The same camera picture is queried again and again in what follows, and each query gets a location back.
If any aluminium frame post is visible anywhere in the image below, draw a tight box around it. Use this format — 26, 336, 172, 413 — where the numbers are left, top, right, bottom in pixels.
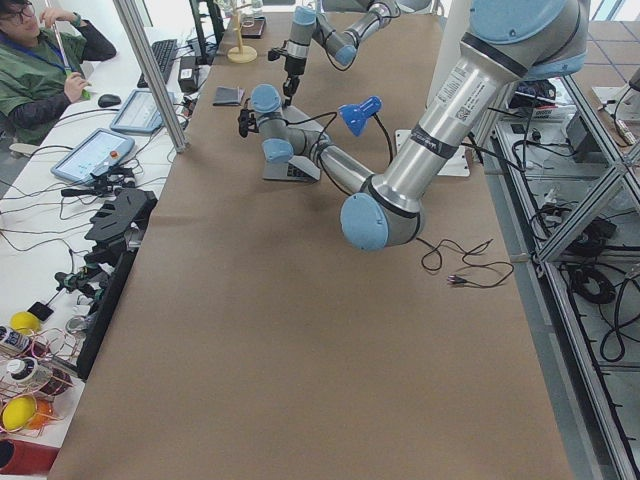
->
113, 0, 188, 154

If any red box at corner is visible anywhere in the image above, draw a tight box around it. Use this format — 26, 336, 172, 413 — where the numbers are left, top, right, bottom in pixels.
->
1, 439, 59, 476

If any black computer keyboard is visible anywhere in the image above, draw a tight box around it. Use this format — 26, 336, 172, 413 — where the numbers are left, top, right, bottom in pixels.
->
151, 39, 178, 83

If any black computer mouse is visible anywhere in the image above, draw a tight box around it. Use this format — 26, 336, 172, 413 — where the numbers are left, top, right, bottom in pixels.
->
97, 94, 121, 108

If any teach pendant tablet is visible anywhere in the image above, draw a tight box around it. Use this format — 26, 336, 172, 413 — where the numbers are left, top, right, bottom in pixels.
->
110, 89, 163, 135
50, 128, 135, 184

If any near teach pendant tablet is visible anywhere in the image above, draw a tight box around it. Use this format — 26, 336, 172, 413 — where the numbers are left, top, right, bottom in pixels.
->
50, 128, 135, 184

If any grey laptop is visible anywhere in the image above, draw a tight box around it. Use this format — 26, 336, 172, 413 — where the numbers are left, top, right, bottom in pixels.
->
262, 102, 323, 185

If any dark tray at table end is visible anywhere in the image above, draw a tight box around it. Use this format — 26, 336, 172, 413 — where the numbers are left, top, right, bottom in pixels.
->
241, 17, 266, 39

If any yellow ball upper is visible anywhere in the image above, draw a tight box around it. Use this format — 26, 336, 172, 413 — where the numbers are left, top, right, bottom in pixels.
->
9, 311, 41, 334

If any black lamp power cable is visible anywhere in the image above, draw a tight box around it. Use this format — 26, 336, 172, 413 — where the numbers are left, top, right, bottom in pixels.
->
414, 237, 516, 290

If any person in green shirt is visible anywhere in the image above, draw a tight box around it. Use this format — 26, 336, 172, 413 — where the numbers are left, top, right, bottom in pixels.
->
1, 1, 117, 145

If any wooden stand with round base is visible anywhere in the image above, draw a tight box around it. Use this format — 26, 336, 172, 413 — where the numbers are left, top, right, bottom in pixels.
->
219, 0, 257, 64

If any yellow ball lower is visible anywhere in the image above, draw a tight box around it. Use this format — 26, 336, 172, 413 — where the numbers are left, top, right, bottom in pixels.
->
1, 396, 37, 432

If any copper wire basket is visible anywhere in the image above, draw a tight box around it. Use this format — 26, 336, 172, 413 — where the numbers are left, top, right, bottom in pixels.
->
1, 326, 78, 437

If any dark grey wallet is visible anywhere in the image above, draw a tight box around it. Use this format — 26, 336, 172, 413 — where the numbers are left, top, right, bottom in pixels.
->
212, 86, 245, 106

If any far teach pendant tablet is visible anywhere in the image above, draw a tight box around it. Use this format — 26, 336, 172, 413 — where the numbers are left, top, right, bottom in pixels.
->
110, 89, 163, 135

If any yellow ball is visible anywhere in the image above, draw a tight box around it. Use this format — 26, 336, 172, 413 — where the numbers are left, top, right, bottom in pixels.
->
1, 396, 37, 432
9, 311, 41, 334

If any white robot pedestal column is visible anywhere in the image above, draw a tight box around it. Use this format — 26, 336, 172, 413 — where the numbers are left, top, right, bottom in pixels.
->
394, 0, 506, 178

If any black box with label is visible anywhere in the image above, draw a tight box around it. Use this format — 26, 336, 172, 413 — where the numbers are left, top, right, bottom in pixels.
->
178, 56, 199, 93

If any blue desk lamp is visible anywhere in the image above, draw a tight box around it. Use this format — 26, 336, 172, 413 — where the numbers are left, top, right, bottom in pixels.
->
338, 95, 394, 163

